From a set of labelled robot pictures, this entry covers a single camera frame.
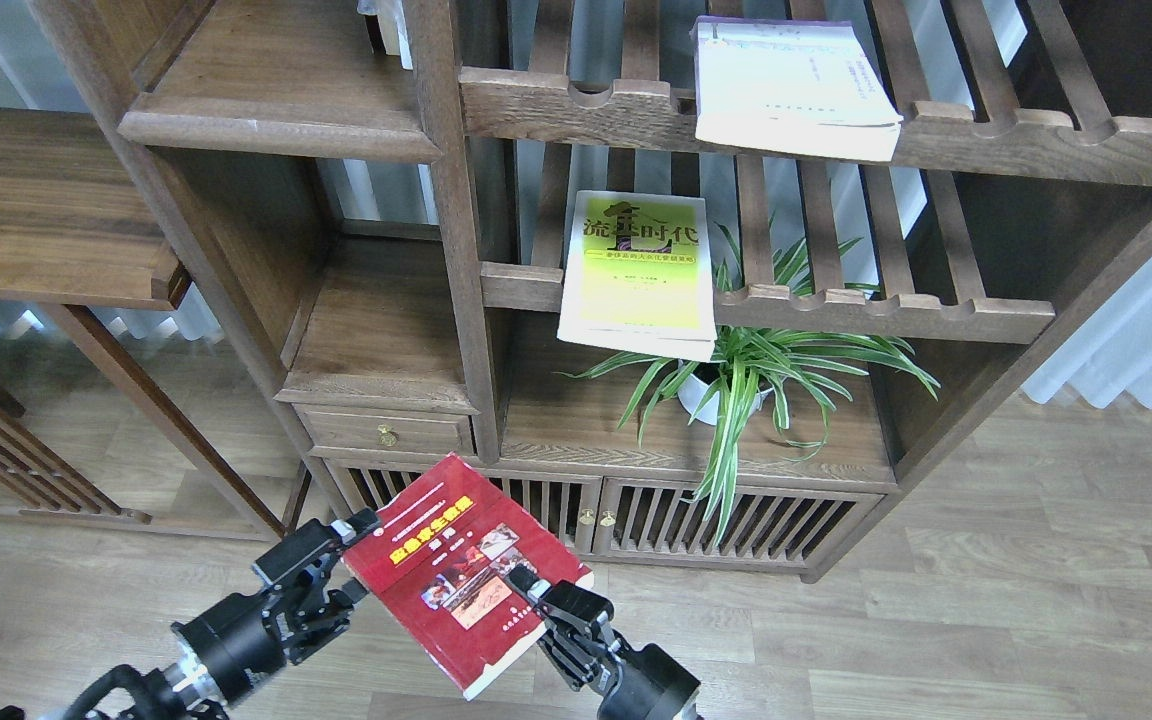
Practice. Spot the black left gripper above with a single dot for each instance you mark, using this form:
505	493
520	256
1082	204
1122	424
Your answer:
245	639

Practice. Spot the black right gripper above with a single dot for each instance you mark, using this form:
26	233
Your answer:
634	684

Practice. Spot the red book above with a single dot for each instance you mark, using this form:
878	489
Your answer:
439	563

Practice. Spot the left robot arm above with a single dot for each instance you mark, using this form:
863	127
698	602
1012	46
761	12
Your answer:
151	695

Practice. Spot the brass drawer knob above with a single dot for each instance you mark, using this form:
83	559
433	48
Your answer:
386	436

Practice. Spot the white plant pot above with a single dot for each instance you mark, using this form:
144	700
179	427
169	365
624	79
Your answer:
697	384

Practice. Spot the green spider plant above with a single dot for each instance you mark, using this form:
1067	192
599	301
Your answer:
809	360

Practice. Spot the yellow green book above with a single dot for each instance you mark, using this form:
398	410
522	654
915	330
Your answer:
637	275

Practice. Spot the dark wooden bookshelf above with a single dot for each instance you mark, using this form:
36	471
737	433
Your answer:
386	243

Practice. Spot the wooden side table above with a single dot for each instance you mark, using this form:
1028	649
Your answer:
75	234

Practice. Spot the white paperback book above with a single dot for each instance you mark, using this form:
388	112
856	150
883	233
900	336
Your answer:
804	87

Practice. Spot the white curtain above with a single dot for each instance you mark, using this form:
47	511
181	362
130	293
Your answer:
1136	320

